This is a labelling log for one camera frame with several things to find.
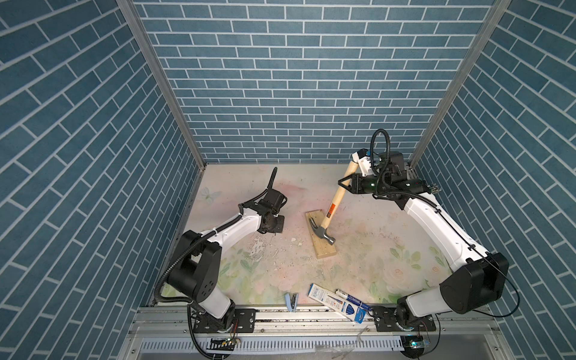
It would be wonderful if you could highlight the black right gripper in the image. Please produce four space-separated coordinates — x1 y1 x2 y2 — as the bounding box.
337 174 388 197

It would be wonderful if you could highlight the steel claw hammer wooden handle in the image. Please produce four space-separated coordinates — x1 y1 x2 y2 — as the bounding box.
320 160 359 244

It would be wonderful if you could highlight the wooden block with nails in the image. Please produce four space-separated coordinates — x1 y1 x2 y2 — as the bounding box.
304 210 337 260

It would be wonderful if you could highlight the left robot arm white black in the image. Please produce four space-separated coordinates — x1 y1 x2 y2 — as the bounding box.
154 168 287 328

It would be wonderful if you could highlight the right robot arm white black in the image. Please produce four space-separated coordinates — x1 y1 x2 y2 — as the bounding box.
331 129 512 326

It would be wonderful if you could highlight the blue clip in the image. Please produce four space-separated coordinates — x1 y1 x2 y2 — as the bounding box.
284 292 299 312

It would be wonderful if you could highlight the blue white tube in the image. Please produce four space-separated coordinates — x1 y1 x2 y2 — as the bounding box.
335 289 371 312

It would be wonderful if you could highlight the blue white toothpaste box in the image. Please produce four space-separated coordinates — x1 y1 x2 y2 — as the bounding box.
307 283 367 324

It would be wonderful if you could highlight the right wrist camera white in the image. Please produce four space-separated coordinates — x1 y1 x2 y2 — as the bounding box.
352 148 370 166

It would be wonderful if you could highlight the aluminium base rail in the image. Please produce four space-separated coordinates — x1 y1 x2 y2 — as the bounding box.
118 305 513 359

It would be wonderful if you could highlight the aluminium left corner post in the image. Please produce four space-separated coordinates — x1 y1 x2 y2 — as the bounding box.
117 0 206 172

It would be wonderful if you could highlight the aluminium corner post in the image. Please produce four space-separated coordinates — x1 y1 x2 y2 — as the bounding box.
408 0 512 168
117 0 206 172

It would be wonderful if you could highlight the aluminium right corner post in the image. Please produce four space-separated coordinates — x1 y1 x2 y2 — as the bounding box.
408 0 512 168

